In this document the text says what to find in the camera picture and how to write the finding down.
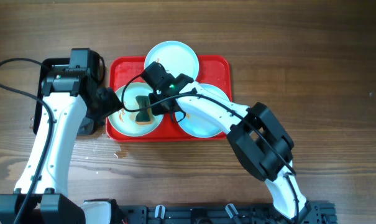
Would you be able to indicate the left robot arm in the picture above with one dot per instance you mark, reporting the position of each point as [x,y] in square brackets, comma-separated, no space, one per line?
[41,193]

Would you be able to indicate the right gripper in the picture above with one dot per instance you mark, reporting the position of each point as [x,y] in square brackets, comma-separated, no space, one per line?
[157,110]

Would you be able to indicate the white plate top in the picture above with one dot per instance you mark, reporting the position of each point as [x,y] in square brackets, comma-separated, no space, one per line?
[176,57]

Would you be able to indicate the green orange sponge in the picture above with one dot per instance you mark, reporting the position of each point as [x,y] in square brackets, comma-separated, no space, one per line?
[143,117]

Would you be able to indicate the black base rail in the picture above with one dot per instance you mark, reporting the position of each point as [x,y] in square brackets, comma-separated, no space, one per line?
[141,214]

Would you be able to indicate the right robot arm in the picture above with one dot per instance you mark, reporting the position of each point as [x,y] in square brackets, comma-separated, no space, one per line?
[259,141]

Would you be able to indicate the black water tray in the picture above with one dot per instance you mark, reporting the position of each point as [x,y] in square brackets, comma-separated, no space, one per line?
[88,126]

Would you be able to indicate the red plastic tray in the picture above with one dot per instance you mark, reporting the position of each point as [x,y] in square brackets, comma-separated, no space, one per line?
[213,69]

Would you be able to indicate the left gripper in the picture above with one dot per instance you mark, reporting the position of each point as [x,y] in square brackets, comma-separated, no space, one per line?
[112,101]

